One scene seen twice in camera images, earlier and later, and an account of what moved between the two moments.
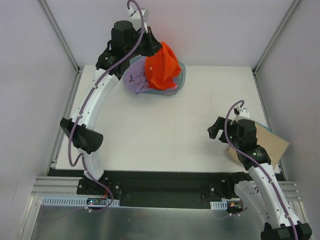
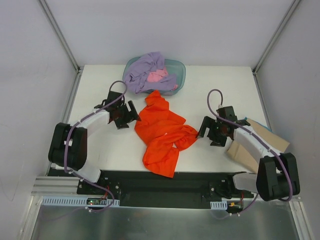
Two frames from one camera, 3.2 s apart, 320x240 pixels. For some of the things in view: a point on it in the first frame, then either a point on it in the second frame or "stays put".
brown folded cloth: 274,145 stays put
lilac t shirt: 135,76 stays put
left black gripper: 151,45 to 127,115
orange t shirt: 162,68 to 163,131
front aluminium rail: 49,186 stays put
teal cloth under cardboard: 264,126 stays put
